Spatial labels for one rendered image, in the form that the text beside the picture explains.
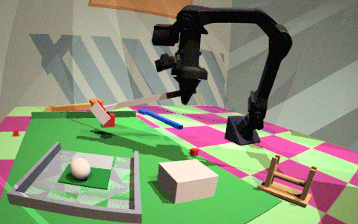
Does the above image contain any beige box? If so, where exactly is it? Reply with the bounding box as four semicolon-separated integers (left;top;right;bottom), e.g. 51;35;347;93
157;159;219;204

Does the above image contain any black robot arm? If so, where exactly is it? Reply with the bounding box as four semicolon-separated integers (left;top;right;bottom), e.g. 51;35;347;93
151;5;293;137

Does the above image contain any large green flat mat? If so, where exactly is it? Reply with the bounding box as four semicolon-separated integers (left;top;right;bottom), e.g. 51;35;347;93
0;117;281;224

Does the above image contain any white golf ball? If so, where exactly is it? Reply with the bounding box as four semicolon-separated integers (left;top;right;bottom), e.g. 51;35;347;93
70;158;90;180

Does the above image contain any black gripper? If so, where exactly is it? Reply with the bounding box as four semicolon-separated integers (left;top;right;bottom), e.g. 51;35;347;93
171;46;208;105

